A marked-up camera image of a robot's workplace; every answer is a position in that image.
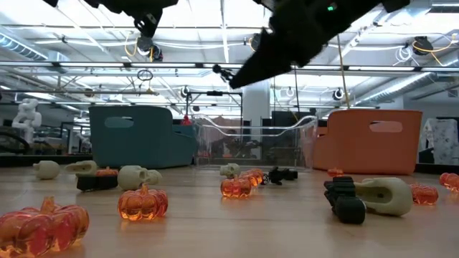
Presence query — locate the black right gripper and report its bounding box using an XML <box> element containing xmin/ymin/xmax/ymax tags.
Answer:
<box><xmin>229</xmin><ymin>0</ymin><xmax>381</xmax><ymax>90</ymax></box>

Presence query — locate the small pale plastic skull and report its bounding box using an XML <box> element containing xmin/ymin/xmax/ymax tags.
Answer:
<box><xmin>219</xmin><ymin>163</ymin><xmax>242</xmax><ymax>179</ymax></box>
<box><xmin>64</xmin><ymin>160</ymin><xmax>98</xmax><ymax>177</ymax></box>
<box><xmin>354</xmin><ymin>177</ymin><xmax>414</xmax><ymax>217</ymax></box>
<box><xmin>32</xmin><ymin>160</ymin><xmax>61</xmax><ymax>181</ymax></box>
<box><xmin>145</xmin><ymin>169</ymin><xmax>163</xmax><ymax>186</ymax></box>
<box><xmin>117</xmin><ymin>165</ymin><xmax>150</xmax><ymax>191</ymax></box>

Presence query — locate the long white light bar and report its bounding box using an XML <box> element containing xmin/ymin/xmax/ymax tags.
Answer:
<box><xmin>0</xmin><ymin>60</ymin><xmax>459</xmax><ymax>72</ymax></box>

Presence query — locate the clear plastic bin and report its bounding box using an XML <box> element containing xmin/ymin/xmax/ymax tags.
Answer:
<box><xmin>191</xmin><ymin>113</ymin><xmax>319</xmax><ymax>172</ymax></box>

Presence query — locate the teal plastic bin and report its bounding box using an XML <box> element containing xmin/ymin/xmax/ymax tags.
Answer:
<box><xmin>88</xmin><ymin>105</ymin><xmax>199</xmax><ymax>170</ymax></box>

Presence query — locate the orange plastic bin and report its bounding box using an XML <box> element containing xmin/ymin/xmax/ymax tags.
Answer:
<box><xmin>312</xmin><ymin>109</ymin><xmax>423</xmax><ymax>176</ymax></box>

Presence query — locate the black curved tube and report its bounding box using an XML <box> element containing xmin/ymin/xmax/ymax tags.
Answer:
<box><xmin>0</xmin><ymin>130</ymin><xmax>32</xmax><ymax>156</ymax></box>

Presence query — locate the black bulky object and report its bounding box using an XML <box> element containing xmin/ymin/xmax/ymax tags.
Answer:
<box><xmin>417</xmin><ymin>147</ymin><xmax>435</xmax><ymax>165</ymax></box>

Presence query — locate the white patterned cloth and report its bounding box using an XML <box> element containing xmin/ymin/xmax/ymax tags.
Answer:
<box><xmin>419</xmin><ymin>118</ymin><xmax>459</xmax><ymax>166</ymax></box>

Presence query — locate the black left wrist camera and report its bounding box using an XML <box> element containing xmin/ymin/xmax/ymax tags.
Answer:
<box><xmin>134</xmin><ymin>9</ymin><xmax>163</xmax><ymax>39</ymax></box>

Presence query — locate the black metal stand frame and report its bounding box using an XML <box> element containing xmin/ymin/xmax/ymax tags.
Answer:
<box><xmin>185</xmin><ymin>90</ymin><xmax>244</xmax><ymax>125</ymax></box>

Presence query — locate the long yellow cable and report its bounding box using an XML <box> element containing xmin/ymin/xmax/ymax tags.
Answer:
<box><xmin>336</xmin><ymin>34</ymin><xmax>351</xmax><ymax>110</ymax></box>

